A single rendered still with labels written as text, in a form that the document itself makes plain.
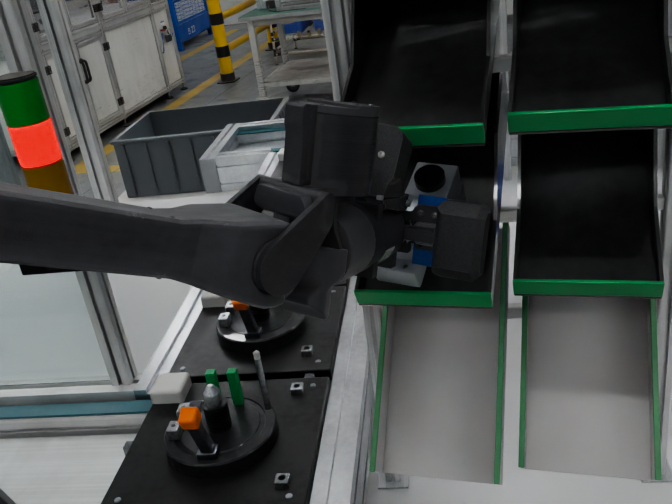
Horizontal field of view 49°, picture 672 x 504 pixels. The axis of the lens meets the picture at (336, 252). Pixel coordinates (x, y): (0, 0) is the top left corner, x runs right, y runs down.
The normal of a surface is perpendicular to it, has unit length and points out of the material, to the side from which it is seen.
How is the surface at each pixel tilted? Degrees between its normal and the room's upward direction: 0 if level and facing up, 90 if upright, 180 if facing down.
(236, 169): 90
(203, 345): 0
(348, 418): 0
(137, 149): 90
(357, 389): 0
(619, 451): 45
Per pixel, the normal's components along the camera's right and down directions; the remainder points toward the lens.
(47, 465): -0.13, -0.89
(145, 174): -0.11, 0.44
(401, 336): -0.29, -0.31
